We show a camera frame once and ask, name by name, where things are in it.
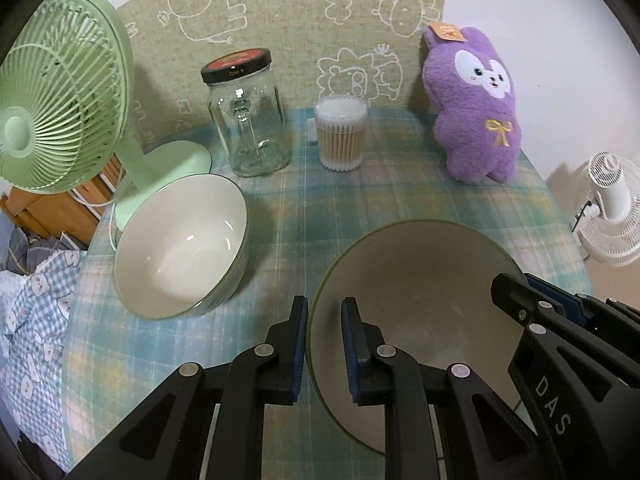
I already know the large green rimmed bowl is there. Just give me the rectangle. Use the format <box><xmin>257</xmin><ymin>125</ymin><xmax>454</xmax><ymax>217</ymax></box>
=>
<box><xmin>307</xmin><ymin>220</ymin><xmax>524</xmax><ymax>452</ymax></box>

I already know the small white green bowl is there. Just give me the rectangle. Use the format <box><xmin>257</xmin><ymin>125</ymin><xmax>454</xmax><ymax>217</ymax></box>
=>
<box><xmin>114</xmin><ymin>174</ymin><xmax>250</xmax><ymax>320</ymax></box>

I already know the white floor fan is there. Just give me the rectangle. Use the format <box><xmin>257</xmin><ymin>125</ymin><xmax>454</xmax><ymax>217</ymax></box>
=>
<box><xmin>572</xmin><ymin>151</ymin><xmax>639</xmax><ymax>268</ymax></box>

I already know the plaid green blue tablecloth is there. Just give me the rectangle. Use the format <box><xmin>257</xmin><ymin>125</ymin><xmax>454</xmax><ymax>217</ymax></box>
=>
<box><xmin>62</xmin><ymin>108</ymin><xmax>592</xmax><ymax>463</ymax></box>

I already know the blue checkered bedding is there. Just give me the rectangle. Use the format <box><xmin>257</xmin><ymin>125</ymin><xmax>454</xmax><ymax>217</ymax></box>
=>
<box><xmin>1</xmin><ymin>228</ymin><xmax>86</xmax><ymax>472</ymax></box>

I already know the purple plush bunny toy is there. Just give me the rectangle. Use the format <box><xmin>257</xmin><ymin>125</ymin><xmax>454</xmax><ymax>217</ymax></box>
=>
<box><xmin>422</xmin><ymin>22</ymin><xmax>522</xmax><ymax>183</ymax></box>

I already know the cotton swab container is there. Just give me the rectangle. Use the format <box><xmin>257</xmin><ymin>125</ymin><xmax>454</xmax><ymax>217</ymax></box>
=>
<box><xmin>314</xmin><ymin>94</ymin><xmax>369</xmax><ymax>171</ymax></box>

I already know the glass jar black lid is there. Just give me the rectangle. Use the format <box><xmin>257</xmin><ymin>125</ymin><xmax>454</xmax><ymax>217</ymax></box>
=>
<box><xmin>201</xmin><ymin>48</ymin><xmax>292</xmax><ymax>178</ymax></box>

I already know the green desk fan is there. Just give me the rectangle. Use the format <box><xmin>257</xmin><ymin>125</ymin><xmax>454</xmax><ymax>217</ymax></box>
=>
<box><xmin>1</xmin><ymin>0</ymin><xmax>212</xmax><ymax>230</ymax></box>

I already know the wooden bed frame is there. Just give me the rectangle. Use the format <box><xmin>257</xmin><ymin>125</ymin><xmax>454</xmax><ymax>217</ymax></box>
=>
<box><xmin>1</xmin><ymin>156</ymin><xmax>122</xmax><ymax>245</ymax></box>

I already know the green cartoon wall mat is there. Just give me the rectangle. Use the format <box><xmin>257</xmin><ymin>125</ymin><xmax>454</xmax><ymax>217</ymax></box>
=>
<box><xmin>118</xmin><ymin>0</ymin><xmax>445</xmax><ymax>145</ymax></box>

